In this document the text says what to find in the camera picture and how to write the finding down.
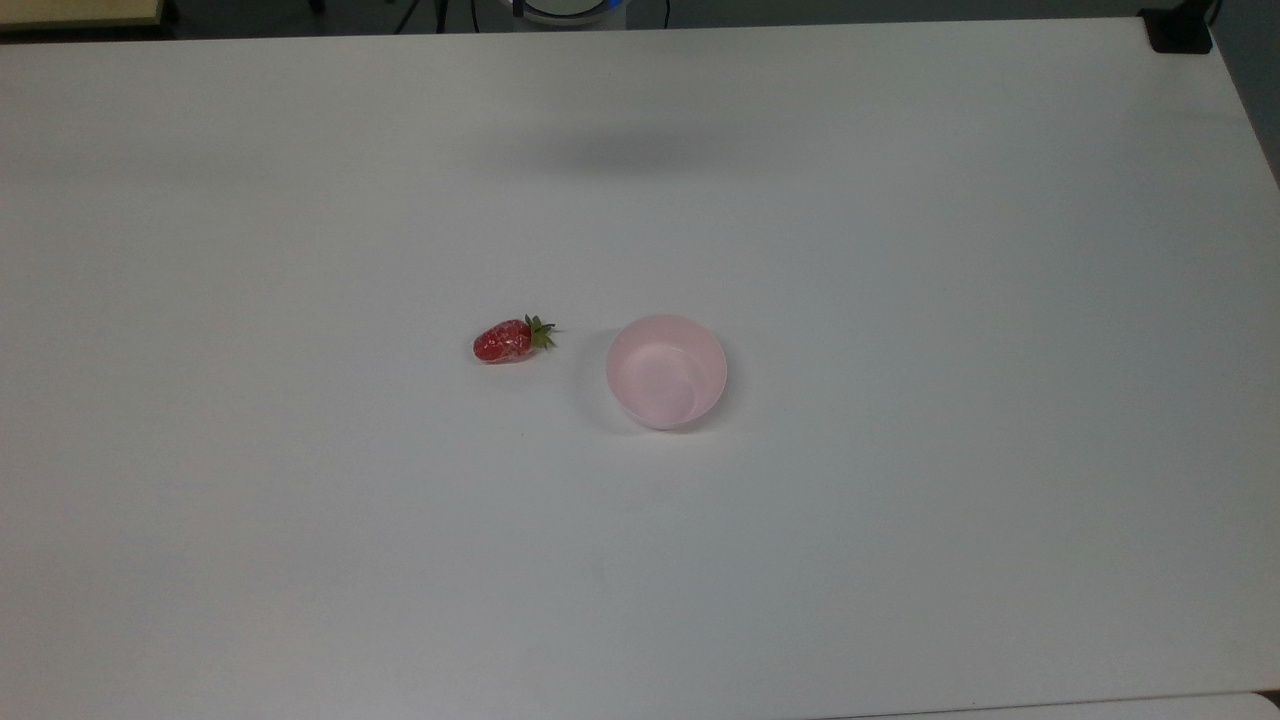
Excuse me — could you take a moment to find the red strawberry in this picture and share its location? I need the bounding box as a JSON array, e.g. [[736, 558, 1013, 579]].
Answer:
[[472, 314, 558, 365]]

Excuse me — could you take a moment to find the pink plastic bowl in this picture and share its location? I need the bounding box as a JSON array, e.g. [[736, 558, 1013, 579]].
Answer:
[[605, 315, 729, 432]]

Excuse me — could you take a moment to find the black table clamp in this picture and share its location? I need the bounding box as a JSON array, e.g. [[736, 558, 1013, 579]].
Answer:
[[1139, 5, 1216, 55]]

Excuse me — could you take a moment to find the wooden furniture piece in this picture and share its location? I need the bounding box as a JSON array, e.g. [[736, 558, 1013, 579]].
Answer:
[[0, 0, 167, 30]]

